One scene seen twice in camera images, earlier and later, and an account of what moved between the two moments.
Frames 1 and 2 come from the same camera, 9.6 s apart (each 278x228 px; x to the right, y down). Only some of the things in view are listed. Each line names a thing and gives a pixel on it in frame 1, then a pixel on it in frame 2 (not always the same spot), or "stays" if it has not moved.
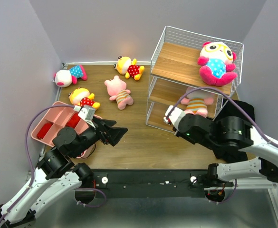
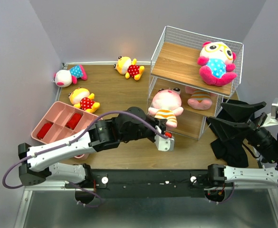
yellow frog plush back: (125, 65) stays
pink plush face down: (116, 89) → (166, 105)
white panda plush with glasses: (216, 60) stays
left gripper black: (114, 134) → (156, 122)
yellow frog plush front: (81, 96) stays
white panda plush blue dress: (63, 78) stays
